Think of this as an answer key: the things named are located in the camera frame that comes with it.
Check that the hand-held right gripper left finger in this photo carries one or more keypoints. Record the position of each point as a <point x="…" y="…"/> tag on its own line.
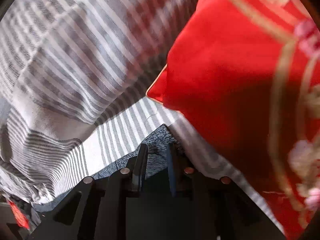
<point x="142" y="162"/>

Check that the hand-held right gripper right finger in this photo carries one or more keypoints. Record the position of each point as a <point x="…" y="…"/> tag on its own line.
<point x="171" y="166"/>

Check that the grey white striped quilt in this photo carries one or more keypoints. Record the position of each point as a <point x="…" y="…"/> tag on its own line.
<point x="75" y="62"/>

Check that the red embroidered pillow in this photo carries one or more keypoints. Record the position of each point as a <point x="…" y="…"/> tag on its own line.
<point x="225" y="75"/>

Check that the dark object with red label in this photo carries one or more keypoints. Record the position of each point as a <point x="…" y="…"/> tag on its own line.
<point x="18" y="215"/>

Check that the grey white striped bed sheet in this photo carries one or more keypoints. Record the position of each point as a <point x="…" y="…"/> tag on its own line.
<point x="125" y="132"/>

